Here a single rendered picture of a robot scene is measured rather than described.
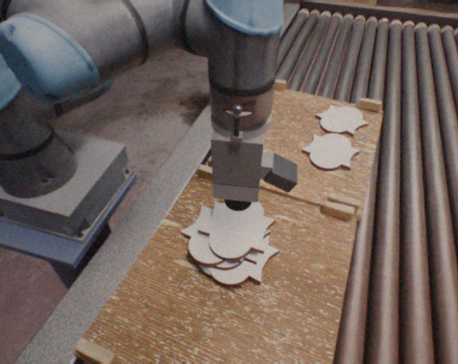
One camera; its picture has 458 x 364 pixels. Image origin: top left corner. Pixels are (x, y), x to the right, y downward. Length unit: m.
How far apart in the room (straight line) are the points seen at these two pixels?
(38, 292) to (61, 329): 1.22
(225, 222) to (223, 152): 0.20
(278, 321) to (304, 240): 0.16
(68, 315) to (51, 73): 0.42
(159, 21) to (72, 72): 0.10
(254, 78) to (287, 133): 0.52
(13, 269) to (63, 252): 1.21
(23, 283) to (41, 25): 1.64
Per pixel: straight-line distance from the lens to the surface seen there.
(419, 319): 0.65
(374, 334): 0.62
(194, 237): 0.57
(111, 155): 0.79
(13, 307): 1.85
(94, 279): 0.65
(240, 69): 0.35
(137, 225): 0.69
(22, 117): 0.67
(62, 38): 0.32
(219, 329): 0.55
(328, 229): 0.67
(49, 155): 0.73
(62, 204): 0.72
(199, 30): 0.36
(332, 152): 0.81
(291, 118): 0.92
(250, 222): 0.58
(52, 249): 0.78
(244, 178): 0.43
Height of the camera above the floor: 1.45
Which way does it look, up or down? 45 degrees down
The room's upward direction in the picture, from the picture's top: straight up
